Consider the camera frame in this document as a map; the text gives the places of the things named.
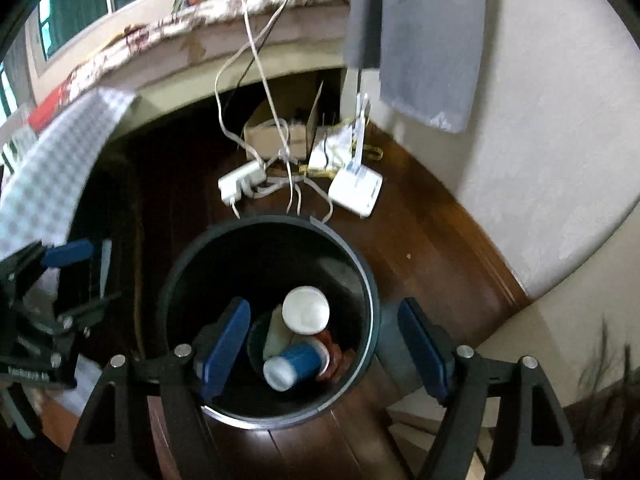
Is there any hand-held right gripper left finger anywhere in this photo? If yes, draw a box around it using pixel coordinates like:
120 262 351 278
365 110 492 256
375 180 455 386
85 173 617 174
60 297 251 480

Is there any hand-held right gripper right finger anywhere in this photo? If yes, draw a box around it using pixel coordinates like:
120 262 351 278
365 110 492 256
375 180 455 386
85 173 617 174
397 297 586 480

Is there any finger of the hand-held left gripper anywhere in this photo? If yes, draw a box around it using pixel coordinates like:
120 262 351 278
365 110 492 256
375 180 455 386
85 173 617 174
50 291 123 333
0 240 95 286

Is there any black round trash bin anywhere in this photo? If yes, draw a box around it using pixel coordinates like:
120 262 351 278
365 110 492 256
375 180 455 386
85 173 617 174
159 214 382 429

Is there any pale crumpled packet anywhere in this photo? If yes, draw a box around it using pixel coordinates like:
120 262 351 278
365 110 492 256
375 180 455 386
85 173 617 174
262 307 293 361

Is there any blue paper cup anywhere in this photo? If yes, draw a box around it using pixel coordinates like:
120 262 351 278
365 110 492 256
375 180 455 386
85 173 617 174
262 340 331 392

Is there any pink checked tablecloth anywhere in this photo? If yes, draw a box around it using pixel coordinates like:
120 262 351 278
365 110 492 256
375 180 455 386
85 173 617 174
0 87 138 259

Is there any white paper cup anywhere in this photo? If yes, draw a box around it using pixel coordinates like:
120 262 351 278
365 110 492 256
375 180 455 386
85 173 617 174
281 286 331 335

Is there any red crumpled wrapper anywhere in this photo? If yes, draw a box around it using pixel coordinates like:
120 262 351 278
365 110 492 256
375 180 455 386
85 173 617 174
317 330 357 381

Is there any white power strip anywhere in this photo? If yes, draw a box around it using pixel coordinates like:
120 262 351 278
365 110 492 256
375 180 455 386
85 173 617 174
218 160 267 207

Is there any dry potted plant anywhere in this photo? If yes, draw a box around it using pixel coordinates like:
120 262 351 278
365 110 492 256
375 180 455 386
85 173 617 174
565 319 640 467

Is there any cardboard box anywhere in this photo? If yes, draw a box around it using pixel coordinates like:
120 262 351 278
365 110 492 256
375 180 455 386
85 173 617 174
243 82 325 161

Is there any window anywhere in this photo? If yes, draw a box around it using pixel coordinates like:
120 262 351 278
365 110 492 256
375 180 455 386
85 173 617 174
29 0 197 62

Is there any red floral blanket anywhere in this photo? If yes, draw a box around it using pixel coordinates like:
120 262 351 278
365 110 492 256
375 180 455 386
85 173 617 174
27 0 357 128

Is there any grey hanging towel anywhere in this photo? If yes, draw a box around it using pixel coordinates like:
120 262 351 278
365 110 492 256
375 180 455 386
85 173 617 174
378 0 488 134

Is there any dark grey hanging cloth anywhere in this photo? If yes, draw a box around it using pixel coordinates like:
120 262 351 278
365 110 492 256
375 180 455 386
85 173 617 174
342 0 387 69

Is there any yellow cable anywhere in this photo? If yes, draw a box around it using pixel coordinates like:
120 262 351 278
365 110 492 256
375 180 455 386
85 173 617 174
295 146 385 178

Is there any white cable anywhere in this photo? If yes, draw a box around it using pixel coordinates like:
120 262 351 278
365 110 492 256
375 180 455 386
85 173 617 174
214 0 317 166

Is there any black cable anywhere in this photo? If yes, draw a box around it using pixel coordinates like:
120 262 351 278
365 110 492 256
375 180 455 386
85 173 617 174
236 0 315 92

